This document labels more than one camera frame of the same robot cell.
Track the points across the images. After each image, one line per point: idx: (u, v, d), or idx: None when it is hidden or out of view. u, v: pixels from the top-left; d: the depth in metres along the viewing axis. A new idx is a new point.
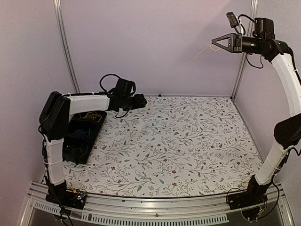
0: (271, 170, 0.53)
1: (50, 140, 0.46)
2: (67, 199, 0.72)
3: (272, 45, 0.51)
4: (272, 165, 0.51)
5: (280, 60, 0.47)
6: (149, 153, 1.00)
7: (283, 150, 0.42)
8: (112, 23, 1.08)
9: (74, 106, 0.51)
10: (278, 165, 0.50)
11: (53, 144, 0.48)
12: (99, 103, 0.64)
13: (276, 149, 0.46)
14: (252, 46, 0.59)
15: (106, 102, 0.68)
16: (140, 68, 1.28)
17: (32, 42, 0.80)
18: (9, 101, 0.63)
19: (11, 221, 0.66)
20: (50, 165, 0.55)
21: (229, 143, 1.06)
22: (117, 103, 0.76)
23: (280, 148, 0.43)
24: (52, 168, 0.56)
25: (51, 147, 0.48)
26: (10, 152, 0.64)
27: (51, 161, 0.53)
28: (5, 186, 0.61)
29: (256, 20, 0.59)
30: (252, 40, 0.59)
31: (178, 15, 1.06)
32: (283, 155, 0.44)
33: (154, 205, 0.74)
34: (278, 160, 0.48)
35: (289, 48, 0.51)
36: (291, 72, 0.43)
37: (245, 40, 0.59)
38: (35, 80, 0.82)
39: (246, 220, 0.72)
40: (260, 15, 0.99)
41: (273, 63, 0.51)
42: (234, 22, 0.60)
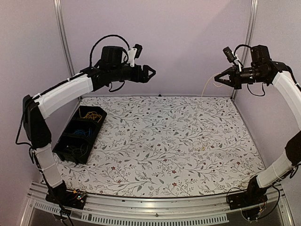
0: (273, 177, 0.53)
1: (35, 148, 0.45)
2: (67, 199, 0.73)
3: (271, 67, 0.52)
4: (275, 174, 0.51)
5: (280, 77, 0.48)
6: (149, 153, 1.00)
7: (291, 165, 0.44)
8: (113, 23, 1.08)
9: (47, 108, 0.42)
10: (281, 175, 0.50)
11: (40, 151, 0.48)
12: (79, 89, 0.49)
13: (283, 160, 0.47)
14: (250, 78, 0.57)
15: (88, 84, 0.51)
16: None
17: (32, 42, 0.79)
18: (10, 100, 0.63)
19: (11, 221, 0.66)
20: (43, 170, 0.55)
21: (229, 143, 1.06)
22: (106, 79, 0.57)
23: (289, 163, 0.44)
24: (46, 173, 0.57)
25: (39, 155, 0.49)
26: (10, 153, 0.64)
27: (43, 165, 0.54)
28: (5, 186, 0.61)
29: (253, 48, 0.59)
30: (251, 72, 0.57)
31: (178, 15, 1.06)
32: (289, 168, 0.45)
33: (154, 205, 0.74)
34: (282, 171, 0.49)
35: (289, 66, 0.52)
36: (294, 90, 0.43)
37: (244, 72, 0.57)
38: (34, 79, 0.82)
39: (246, 220, 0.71)
40: (260, 15, 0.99)
41: (274, 85, 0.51)
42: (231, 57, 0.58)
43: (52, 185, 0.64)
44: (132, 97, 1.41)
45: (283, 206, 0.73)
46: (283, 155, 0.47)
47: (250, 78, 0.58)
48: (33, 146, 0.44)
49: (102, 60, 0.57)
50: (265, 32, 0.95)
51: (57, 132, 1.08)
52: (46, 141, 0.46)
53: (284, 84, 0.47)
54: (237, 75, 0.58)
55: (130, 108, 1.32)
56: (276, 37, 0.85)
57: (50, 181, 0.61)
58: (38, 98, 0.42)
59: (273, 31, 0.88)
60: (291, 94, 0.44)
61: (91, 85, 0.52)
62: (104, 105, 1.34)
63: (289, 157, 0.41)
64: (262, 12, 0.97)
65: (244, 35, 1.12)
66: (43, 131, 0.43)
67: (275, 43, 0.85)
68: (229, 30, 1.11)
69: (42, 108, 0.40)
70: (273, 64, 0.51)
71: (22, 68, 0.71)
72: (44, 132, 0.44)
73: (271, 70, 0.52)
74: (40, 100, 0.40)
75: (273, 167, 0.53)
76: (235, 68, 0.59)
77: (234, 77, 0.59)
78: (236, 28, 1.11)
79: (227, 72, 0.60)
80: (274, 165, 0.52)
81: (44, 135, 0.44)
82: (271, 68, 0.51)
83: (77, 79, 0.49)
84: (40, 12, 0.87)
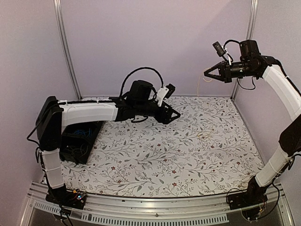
0: (272, 172, 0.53)
1: (42, 149, 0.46)
2: (67, 199, 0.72)
3: (260, 61, 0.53)
4: (274, 170, 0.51)
5: (270, 71, 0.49)
6: (149, 153, 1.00)
7: (287, 157, 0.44)
8: (113, 22, 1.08)
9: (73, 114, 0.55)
10: (280, 170, 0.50)
11: (47, 153, 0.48)
12: (99, 112, 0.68)
13: (279, 154, 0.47)
14: (241, 71, 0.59)
15: (106, 110, 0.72)
16: (150, 78, 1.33)
17: (32, 42, 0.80)
18: (9, 100, 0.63)
19: (11, 221, 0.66)
20: (46, 171, 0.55)
21: (229, 143, 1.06)
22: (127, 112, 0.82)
23: (285, 155, 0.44)
24: (49, 173, 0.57)
25: (45, 157, 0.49)
26: (10, 152, 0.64)
27: (47, 166, 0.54)
28: (6, 185, 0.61)
29: (241, 43, 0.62)
30: (241, 66, 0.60)
31: (178, 14, 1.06)
32: (286, 161, 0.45)
33: (154, 205, 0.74)
34: (280, 166, 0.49)
35: (277, 61, 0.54)
36: (285, 83, 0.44)
37: (233, 66, 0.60)
38: (34, 79, 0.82)
39: (246, 220, 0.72)
40: (261, 14, 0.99)
41: (263, 78, 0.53)
42: (220, 51, 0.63)
43: (53, 186, 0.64)
44: None
45: (283, 206, 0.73)
46: (278, 148, 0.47)
47: (241, 71, 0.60)
48: (41, 147, 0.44)
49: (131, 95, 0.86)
50: (265, 32, 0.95)
51: None
52: (54, 146, 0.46)
53: (273, 76, 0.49)
54: (227, 68, 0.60)
55: None
56: (276, 37, 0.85)
57: (50, 181, 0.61)
58: (64, 104, 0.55)
59: (273, 31, 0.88)
60: (281, 85, 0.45)
61: (112, 114, 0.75)
62: None
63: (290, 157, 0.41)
64: (262, 12, 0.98)
65: (244, 34, 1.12)
66: (56, 136, 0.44)
67: (275, 43, 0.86)
68: (230, 29, 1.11)
69: (67, 111, 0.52)
70: (263, 59, 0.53)
71: (22, 67, 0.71)
72: (56, 137, 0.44)
73: (260, 64, 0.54)
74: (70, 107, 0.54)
75: (271, 164, 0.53)
76: (225, 62, 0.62)
77: (225, 71, 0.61)
78: (236, 28, 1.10)
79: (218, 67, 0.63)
80: (271, 161, 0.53)
81: (55, 140, 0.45)
82: (261, 62, 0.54)
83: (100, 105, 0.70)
84: (40, 12, 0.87)
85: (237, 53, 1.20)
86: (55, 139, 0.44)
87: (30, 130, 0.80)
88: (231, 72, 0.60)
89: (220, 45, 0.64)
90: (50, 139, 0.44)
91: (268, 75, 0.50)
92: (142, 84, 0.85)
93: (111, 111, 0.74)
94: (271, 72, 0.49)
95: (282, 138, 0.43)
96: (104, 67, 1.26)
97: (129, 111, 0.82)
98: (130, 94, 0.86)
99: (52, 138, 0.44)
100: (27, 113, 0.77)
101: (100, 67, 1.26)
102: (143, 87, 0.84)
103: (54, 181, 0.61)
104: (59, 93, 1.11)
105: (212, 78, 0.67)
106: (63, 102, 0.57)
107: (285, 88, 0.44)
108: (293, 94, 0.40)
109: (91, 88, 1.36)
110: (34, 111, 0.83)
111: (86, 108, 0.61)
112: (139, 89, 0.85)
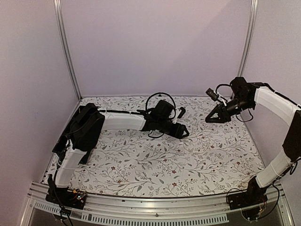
0: (273, 174, 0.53)
1: (74, 149, 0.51)
2: (67, 199, 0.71)
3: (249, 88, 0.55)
4: (276, 172, 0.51)
5: (259, 92, 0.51)
6: (149, 153, 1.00)
7: (290, 162, 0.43)
8: (112, 22, 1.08)
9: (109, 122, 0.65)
10: (281, 173, 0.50)
11: (76, 152, 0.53)
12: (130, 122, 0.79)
13: (282, 157, 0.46)
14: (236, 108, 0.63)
15: (134, 121, 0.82)
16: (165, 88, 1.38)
17: (32, 42, 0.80)
18: (10, 100, 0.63)
19: (11, 221, 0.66)
20: (63, 168, 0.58)
21: (229, 143, 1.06)
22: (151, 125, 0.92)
23: (288, 160, 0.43)
24: (64, 171, 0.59)
25: (71, 154, 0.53)
26: (11, 152, 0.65)
27: (66, 165, 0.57)
28: (6, 185, 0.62)
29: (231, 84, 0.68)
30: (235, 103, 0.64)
31: (178, 14, 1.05)
32: (288, 165, 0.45)
33: (154, 205, 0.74)
34: (281, 170, 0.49)
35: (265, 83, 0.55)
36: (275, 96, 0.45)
37: (228, 106, 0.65)
38: (34, 80, 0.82)
39: (246, 220, 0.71)
40: (261, 14, 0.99)
41: (256, 101, 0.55)
42: (214, 97, 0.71)
43: (58, 185, 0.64)
44: (132, 97, 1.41)
45: (283, 206, 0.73)
46: (281, 152, 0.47)
47: (236, 108, 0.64)
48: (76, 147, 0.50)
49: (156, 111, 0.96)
50: (266, 32, 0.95)
51: (56, 133, 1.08)
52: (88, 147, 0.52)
53: (263, 95, 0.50)
54: (224, 109, 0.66)
55: (130, 108, 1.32)
56: (276, 37, 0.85)
57: (58, 179, 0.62)
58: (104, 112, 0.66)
59: (273, 31, 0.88)
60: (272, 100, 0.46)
61: (140, 125, 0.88)
62: (104, 105, 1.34)
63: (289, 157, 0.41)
64: (262, 12, 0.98)
65: (244, 34, 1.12)
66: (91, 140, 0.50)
67: (275, 43, 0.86)
68: (230, 29, 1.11)
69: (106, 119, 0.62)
70: (250, 84, 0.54)
71: (22, 67, 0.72)
72: (92, 141, 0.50)
73: (249, 92, 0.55)
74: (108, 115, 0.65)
75: (272, 166, 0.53)
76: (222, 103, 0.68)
77: (222, 112, 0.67)
78: (236, 28, 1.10)
79: (216, 111, 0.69)
80: (273, 164, 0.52)
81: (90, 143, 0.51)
82: (250, 89, 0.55)
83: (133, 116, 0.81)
84: (40, 12, 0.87)
85: (237, 53, 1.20)
86: (90, 141, 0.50)
87: (30, 130, 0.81)
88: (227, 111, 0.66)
89: (213, 91, 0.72)
90: (87, 141, 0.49)
91: (259, 96, 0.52)
92: (168, 103, 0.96)
93: (140, 122, 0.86)
94: (260, 93, 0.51)
95: (285, 142, 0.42)
96: (105, 67, 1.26)
97: (151, 125, 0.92)
98: (155, 110, 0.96)
99: (89, 140, 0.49)
100: (27, 113, 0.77)
101: (100, 67, 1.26)
102: (167, 106, 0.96)
103: (66, 178, 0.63)
104: (59, 93, 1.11)
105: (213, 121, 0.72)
106: (103, 110, 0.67)
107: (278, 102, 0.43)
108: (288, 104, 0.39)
109: (91, 88, 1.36)
110: (34, 111, 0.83)
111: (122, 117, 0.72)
112: (164, 108, 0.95)
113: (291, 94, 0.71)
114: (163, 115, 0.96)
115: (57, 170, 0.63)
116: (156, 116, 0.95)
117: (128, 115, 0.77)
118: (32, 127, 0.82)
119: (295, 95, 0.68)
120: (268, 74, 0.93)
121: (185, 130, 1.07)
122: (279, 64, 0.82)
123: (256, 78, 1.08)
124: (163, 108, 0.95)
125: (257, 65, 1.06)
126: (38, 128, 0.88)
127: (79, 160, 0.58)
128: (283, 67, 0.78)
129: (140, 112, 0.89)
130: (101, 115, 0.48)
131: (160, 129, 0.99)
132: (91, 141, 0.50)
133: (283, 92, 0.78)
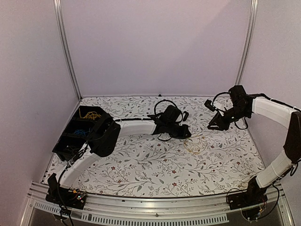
0: (273, 176, 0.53)
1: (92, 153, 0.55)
2: (67, 199, 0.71)
3: (247, 101, 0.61)
4: (275, 173, 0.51)
5: (256, 102, 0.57)
6: (149, 153, 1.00)
7: (291, 163, 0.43)
8: (112, 22, 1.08)
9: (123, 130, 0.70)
10: (281, 174, 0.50)
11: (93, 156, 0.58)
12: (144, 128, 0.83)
13: (283, 158, 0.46)
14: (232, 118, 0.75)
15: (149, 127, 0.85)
16: (166, 88, 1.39)
17: (32, 41, 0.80)
18: (9, 99, 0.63)
19: (11, 221, 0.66)
20: (73, 168, 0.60)
21: (229, 143, 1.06)
22: (162, 129, 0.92)
23: (289, 160, 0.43)
24: (72, 172, 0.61)
25: (88, 157, 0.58)
26: (11, 153, 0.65)
27: (77, 166, 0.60)
28: (6, 186, 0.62)
29: (229, 91, 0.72)
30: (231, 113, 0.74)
31: (178, 14, 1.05)
32: (289, 166, 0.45)
33: (154, 205, 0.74)
34: (281, 170, 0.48)
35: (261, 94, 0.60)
36: (270, 103, 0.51)
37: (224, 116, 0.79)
38: (34, 80, 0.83)
39: (246, 220, 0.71)
40: (262, 14, 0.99)
41: (254, 111, 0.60)
42: (212, 108, 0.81)
43: (62, 184, 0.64)
44: (132, 97, 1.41)
45: (283, 206, 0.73)
46: (281, 152, 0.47)
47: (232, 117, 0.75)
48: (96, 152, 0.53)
49: (165, 115, 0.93)
50: (266, 32, 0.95)
51: (56, 133, 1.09)
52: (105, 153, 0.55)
53: (259, 104, 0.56)
54: (220, 119, 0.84)
55: (130, 108, 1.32)
56: (276, 38, 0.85)
57: (64, 180, 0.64)
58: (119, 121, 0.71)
59: (273, 31, 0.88)
60: (268, 107, 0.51)
61: (152, 129, 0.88)
62: (104, 105, 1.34)
63: (288, 155, 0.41)
64: (262, 12, 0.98)
65: (244, 34, 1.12)
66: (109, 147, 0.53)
67: (276, 43, 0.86)
68: (230, 29, 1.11)
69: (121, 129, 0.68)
70: (248, 97, 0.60)
71: (22, 67, 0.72)
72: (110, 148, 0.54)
73: (247, 103, 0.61)
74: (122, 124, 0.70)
75: (273, 167, 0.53)
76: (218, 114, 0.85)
77: (220, 122, 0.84)
78: (236, 28, 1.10)
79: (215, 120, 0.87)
80: (274, 165, 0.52)
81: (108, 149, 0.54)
82: (247, 101, 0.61)
83: (146, 121, 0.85)
84: (39, 12, 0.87)
85: (237, 53, 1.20)
86: (108, 148, 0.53)
87: (30, 130, 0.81)
88: (223, 120, 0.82)
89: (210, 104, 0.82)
90: (106, 148, 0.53)
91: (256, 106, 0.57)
92: (176, 108, 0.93)
93: (151, 127, 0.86)
94: (257, 103, 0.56)
95: (286, 145, 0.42)
96: (105, 67, 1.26)
97: (162, 128, 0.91)
98: (164, 115, 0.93)
99: (107, 147, 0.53)
100: (27, 113, 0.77)
101: (100, 67, 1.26)
102: (175, 111, 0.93)
103: (71, 179, 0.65)
104: (59, 93, 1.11)
105: (215, 128, 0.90)
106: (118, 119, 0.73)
107: (273, 108, 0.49)
108: (282, 108, 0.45)
109: (90, 88, 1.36)
110: (34, 111, 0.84)
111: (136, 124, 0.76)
112: (173, 112, 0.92)
113: (291, 94, 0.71)
114: (172, 120, 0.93)
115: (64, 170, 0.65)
116: (166, 121, 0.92)
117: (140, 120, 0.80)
118: (32, 127, 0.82)
119: (295, 95, 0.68)
120: (268, 74, 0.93)
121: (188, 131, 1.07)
122: (279, 65, 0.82)
123: (256, 78, 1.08)
124: (174, 113, 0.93)
125: (257, 64, 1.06)
126: (39, 128, 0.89)
127: (91, 163, 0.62)
128: (283, 66, 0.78)
129: (151, 117, 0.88)
130: (118, 124, 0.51)
131: (169, 131, 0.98)
132: (108, 147, 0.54)
133: (282, 92, 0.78)
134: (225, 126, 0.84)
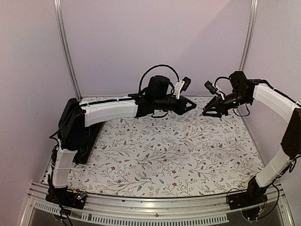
0: (272, 174, 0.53)
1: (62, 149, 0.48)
2: (67, 199, 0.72)
3: (249, 85, 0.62)
4: (275, 171, 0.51)
5: (259, 90, 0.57)
6: (149, 153, 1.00)
7: (289, 160, 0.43)
8: (112, 22, 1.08)
9: (93, 116, 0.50)
10: (281, 172, 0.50)
11: (66, 152, 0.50)
12: (124, 111, 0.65)
13: (281, 156, 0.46)
14: (234, 102, 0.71)
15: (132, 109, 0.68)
16: None
17: (32, 42, 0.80)
18: (9, 100, 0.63)
19: (11, 221, 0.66)
20: (57, 168, 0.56)
21: (229, 143, 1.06)
22: (147, 109, 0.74)
23: (287, 157, 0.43)
24: (58, 172, 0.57)
25: (61, 154, 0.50)
26: (11, 153, 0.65)
27: (59, 165, 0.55)
28: (6, 186, 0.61)
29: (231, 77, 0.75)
30: (233, 97, 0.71)
31: (178, 14, 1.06)
32: (288, 163, 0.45)
33: (154, 205, 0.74)
34: (281, 167, 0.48)
35: (264, 80, 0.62)
36: (272, 92, 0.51)
37: (227, 99, 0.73)
38: (34, 80, 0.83)
39: (246, 220, 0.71)
40: (262, 14, 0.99)
41: (254, 97, 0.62)
42: (213, 90, 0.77)
43: (56, 185, 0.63)
44: None
45: (283, 206, 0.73)
46: (280, 150, 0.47)
47: (233, 102, 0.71)
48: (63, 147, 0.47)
49: (149, 90, 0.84)
50: (265, 32, 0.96)
51: None
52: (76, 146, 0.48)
53: (262, 92, 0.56)
54: (222, 103, 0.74)
55: None
56: (276, 37, 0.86)
57: (54, 181, 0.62)
58: (85, 105, 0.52)
59: (273, 31, 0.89)
60: (270, 96, 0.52)
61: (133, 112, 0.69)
62: None
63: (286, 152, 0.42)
64: (262, 12, 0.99)
65: (244, 35, 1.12)
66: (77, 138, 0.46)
67: (276, 43, 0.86)
68: (230, 29, 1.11)
69: (88, 115, 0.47)
70: (249, 82, 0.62)
71: (22, 67, 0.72)
72: (78, 139, 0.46)
73: (249, 88, 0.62)
74: (89, 109, 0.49)
75: (271, 165, 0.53)
76: (219, 97, 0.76)
77: (219, 106, 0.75)
78: (236, 28, 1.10)
79: (214, 104, 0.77)
80: (273, 164, 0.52)
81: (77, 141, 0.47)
82: (249, 86, 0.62)
83: (125, 101, 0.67)
84: (40, 12, 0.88)
85: (238, 53, 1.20)
86: (76, 140, 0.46)
87: (30, 129, 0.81)
88: (224, 104, 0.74)
89: (211, 85, 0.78)
90: (73, 141, 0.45)
91: (258, 93, 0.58)
92: (159, 80, 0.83)
93: (131, 109, 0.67)
94: (259, 90, 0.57)
95: (285, 144, 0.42)
96: (105, 67, 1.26)
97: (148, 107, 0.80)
98: (149, 90, 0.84)
99: (75, 139, 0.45)
100: (27, 112, 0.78)
101: (100, 67, 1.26)
102: (160, 83, 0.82)
103: (62, 178, 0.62)
104: (59, 93, 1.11)
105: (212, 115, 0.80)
106: (84, 103, 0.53)
107: (275, 98, 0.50)
108: (285, 101, 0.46)
109: (90, 88, 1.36)
110: (34, 110, 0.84)
111: (113, 106, 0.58)
112: (157, 84, 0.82)
113: (291, 93, 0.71)
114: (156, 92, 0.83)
115: (52, 172, 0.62)
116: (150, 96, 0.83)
117: (116, 102, 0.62)
118: (32, 127, 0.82)
119: (295, 94, 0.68)
120: (268, 74, 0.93)
121: (188, 101, 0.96)
122: (279, 64, 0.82)
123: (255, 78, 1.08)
124: (158, 84, 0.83)
125: (257, 64, 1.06)
126: (39, 128, 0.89)
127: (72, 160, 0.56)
128: (283, 66, 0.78)
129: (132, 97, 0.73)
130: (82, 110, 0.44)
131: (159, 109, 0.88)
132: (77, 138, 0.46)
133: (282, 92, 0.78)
134: (225, 111, 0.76)
